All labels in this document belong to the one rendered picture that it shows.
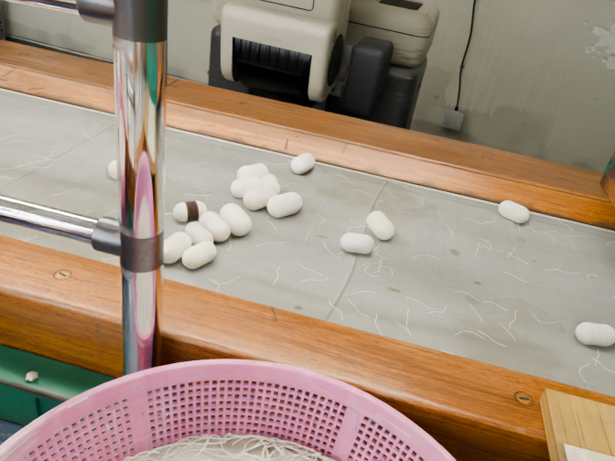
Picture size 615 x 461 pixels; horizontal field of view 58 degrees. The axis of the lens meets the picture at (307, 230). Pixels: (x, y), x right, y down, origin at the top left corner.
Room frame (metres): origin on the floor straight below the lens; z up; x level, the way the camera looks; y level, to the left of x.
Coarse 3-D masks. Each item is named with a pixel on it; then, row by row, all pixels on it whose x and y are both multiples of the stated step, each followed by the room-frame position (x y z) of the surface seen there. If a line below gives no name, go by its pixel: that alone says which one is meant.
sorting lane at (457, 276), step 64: (0, 128) 0.55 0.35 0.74; (64, 128) 0.58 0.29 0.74; (0, 192) 0.42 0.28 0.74; (64, 192) 0.44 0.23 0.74; (192, 192) 0.48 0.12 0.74; (320, 192) 0.53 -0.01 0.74; (384, 192) 0.56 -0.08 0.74; (256, 256) 0.39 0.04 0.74; (320, 256) 0.41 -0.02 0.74; (384, 256) 0.43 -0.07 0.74; (448, 256) 0.45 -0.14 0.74; (512, 256) 0.47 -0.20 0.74; (576, 256) 0.49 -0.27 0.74; (384, 320) 0.34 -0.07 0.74; (448, 320) 0.35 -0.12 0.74; (512, 320) 0.37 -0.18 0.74; (576, 320) 0.38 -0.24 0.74; (576, 384) 0.30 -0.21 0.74
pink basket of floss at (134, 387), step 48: (144, 384) 0.21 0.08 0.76; (192, 384) 0.23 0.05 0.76; (240, 384) 0.23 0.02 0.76; (288, 384) 0.24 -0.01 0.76; (336, 384) 0.23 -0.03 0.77; (48, 432) 0.18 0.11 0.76; (96, 432) 0.19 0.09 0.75; (144, 432) 0.20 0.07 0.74; (192, 432) 0.22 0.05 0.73; (240, 432) 0.22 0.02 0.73; (288, 432) 0.23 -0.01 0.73; (336, 432) 0.22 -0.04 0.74; (384, 432) 0.22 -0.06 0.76
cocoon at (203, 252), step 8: (192, 248) 0.36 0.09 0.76; (200, 248) 0.37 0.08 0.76; (208, 248) 0.37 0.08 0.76; (184, 256) 0.36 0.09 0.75; (192, 256) 0.36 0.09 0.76; (200, 256) 0.36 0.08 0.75; (208, 256) 0.36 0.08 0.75; (184, 264) 0.36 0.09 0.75; (192, 264) 0.35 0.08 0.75; (200, 264) 0.36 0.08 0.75
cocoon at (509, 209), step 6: (504, 204) 0.55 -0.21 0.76; (510, 204) 0.55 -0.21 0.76; (516, 204) 0.55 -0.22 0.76; (504, 210) 0.54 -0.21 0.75; (510, 210) 0.54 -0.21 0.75; (516, 210) 0.54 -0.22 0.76; (522, 210) 0.54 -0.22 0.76; (528, 210) 0.54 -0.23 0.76; (504, 216) 0.54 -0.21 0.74; (510, 216) 0.54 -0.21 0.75; (516, 216) 0.54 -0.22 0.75; (522, 216) 0.53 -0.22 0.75; (528, 216) 0.54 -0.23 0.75; (522, 222) 0.54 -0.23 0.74
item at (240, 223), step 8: (224, 208) 0.43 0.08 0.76; (232, 208) 0.43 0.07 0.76; (240, 208) 0.43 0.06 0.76; (224, 216) 0.42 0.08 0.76; (232, 216) 0.42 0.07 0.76; (240, 216) 0.42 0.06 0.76; (248, 216) 0.43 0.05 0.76; (232, 224) 0.41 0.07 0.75; (240, 224) 0.41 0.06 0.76; (248, 224) 0.42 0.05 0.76; (232, 232) 0.41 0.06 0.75; (240, 232) 0.41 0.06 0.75
